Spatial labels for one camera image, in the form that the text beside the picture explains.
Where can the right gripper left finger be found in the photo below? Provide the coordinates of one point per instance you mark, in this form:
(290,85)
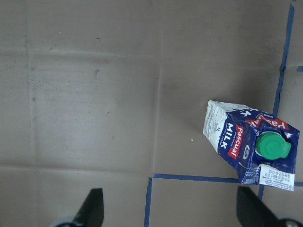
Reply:
(91,212)

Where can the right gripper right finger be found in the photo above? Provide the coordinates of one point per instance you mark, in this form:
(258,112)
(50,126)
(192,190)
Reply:
(252,212)

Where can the blue white milk carton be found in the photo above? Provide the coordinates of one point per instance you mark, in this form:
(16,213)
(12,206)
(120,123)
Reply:
(260,147)

